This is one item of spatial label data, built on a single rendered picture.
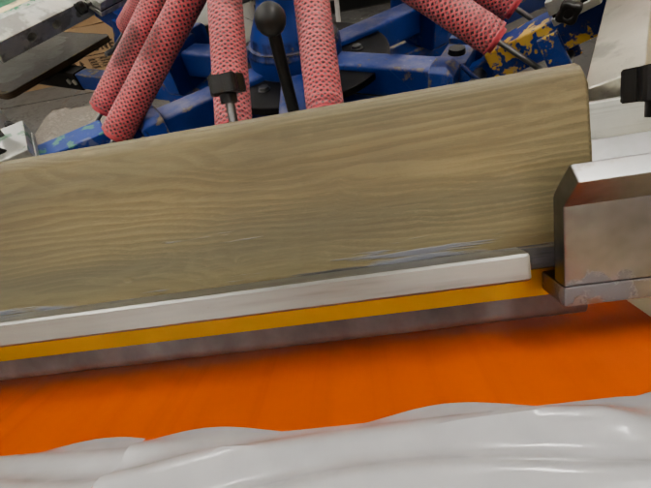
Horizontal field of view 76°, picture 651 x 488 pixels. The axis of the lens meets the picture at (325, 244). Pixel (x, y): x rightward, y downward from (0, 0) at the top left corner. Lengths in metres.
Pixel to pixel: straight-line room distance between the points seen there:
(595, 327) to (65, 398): 0.24
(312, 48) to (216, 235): 0.45
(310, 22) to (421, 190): 0.47
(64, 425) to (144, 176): 0.11
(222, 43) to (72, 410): 0.51
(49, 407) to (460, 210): 0.20
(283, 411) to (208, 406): 0.03
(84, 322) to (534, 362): 0.18
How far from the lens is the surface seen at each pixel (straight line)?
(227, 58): 0.62
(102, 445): 0.19
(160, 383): 0.21
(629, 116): 0.44
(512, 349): 0.19
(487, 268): 0.16
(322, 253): 0.17
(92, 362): 0.23
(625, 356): 0.19
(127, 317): 0.18
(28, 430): 0.22
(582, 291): 0.18
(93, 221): 0.20
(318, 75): 0.57
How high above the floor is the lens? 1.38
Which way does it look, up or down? 47 degrees down
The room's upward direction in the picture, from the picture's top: 14 degrees counter-clockwise
